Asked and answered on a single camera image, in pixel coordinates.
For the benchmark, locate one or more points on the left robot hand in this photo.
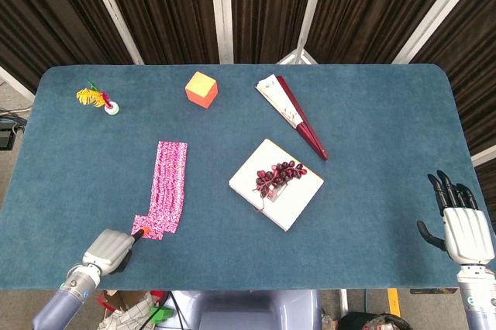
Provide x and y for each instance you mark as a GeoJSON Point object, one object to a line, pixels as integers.
{"type": "Point", "coordinates": [110, 248]}

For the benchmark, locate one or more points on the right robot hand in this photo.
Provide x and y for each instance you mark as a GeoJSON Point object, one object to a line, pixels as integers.
{"type": "Point", "coordinates": [467, 233]}

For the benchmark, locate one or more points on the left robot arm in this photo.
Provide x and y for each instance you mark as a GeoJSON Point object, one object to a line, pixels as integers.
{"type": "Point", "coordinates": [66, 299]}

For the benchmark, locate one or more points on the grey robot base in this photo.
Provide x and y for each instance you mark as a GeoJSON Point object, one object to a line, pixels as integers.
{"type": "Point", "coordinates": [248, 310]}

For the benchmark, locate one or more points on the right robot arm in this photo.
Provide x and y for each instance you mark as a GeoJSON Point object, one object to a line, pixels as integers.
{"type": "Point", "coordinates": [478, 299]}

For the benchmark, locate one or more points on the white checked bag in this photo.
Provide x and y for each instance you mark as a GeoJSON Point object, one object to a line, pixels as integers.
{"type": "Point", "coordinates": [128, 316]}

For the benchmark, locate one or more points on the green plastic object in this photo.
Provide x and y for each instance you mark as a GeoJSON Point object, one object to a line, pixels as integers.
{"type": "Point", "coordinates": [160, 313]}

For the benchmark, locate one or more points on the pink patterned cloth strip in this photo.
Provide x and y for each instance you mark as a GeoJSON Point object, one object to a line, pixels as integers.
{"type": "Point", "coordinates": [168, 175]}

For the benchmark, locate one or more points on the blue table cloth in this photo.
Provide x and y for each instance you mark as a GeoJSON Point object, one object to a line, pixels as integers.
{"type": "Point", "coordinates": [348, 229]}

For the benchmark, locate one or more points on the yellow feather shuttlecock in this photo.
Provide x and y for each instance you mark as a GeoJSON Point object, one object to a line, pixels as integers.
{"type": "Point", "coordinates": [111, 108]}

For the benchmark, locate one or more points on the white square box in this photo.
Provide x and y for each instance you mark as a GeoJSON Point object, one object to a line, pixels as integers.
{"type": "Point", "coordinates": [298, 198]}

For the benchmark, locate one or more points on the bunch of red grapes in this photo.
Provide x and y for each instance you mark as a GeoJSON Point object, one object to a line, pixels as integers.
{"type": "Point", "coordinates": [277, 175]}

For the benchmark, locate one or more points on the orange foam cube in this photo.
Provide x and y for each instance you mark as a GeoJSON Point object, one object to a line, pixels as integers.
{"type": "Point", "coordinates": [201, 90]}

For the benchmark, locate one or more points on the folded red paper fan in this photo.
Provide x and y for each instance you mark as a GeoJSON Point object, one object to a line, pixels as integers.
{"type": "Point", "coordinates": [294, 115]}

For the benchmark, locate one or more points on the brown pleated curtain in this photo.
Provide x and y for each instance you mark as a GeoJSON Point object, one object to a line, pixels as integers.
{"type": "Point", "coordinates": [174, 4]}

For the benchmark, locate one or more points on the white frame post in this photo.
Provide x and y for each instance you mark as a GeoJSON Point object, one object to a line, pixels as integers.
{"type": "Point", "coordinates": [310, 12]}
{"type": "Point", "coordinates": [221, 8]}
{"type": "Point", "coordinates": [430, 16]}
{"type": "Point", "coordinates": [116, 16]}

